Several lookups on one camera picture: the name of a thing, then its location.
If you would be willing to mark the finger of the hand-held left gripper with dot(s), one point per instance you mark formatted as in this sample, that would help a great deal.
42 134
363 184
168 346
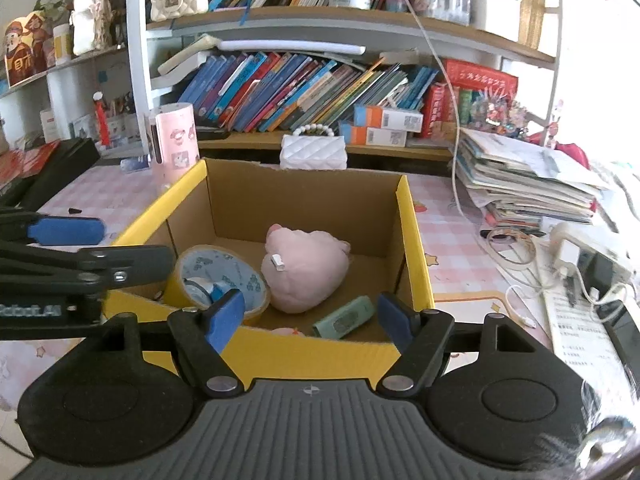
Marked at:
65 230
130 260

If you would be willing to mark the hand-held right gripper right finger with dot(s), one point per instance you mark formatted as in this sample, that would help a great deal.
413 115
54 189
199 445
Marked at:
395 322

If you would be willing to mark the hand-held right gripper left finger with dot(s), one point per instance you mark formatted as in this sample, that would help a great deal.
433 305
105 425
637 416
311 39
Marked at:
226 321

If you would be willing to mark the teal eraser box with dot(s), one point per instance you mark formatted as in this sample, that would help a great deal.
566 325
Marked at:
345 317

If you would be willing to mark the yellow tape roll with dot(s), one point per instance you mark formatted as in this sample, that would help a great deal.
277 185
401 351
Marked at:
200 260

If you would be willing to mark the yellow cardboard box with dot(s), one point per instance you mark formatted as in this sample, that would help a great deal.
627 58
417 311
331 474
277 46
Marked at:
310 360

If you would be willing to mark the large pink plush toy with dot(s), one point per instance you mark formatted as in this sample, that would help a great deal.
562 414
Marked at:
305 270

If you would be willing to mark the red patterned plastic bag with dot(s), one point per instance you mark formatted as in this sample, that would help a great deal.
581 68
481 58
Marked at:
30 160

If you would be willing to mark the clear spray bottle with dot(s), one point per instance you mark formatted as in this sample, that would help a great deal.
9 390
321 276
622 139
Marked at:
135 164

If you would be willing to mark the pink checkered tablecloth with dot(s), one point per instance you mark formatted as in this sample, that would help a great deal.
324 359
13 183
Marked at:
450 240

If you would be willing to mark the white card stand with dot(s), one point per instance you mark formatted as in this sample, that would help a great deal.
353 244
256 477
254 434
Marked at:
50 127

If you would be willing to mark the red hanging ornament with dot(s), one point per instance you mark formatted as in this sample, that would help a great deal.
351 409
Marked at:
102 125

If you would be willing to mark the pink cylindrical dispenser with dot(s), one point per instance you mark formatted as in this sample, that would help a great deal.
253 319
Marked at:
175 150

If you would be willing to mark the white printed paper sheet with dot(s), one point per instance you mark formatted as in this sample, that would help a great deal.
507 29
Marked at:
575 340

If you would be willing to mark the white charger plug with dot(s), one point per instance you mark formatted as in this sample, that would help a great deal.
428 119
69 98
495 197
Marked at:
567 260

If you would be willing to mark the fortune figure printed box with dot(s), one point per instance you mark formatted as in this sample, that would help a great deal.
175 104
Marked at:
25 50

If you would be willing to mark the white bookshelf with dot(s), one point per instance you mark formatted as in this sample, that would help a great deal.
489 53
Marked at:
137 60

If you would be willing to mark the white bottle yellow label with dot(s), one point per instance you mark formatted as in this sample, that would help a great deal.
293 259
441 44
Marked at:
62 45

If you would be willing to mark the orange and white carton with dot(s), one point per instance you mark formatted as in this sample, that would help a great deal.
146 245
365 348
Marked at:
375 136
385 117

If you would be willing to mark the white quilted handbag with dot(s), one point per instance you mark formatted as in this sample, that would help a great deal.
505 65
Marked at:
312 152

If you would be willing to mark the white power strip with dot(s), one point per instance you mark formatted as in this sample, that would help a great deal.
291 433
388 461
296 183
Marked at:
565 232

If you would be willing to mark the stack of paper booklets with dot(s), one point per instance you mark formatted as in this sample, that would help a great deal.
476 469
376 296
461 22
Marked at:
525 180

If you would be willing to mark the white small backpack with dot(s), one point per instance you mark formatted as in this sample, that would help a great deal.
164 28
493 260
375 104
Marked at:
90 20

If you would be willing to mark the black phone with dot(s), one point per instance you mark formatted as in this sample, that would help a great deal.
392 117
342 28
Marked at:
625 330

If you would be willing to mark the long row of leaning books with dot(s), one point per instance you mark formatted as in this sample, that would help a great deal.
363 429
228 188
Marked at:
300 90

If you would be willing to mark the red boxed book set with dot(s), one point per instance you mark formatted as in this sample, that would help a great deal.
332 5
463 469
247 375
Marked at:
480 80

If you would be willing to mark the white pen holder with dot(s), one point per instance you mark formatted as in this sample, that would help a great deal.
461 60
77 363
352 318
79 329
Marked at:
495 15

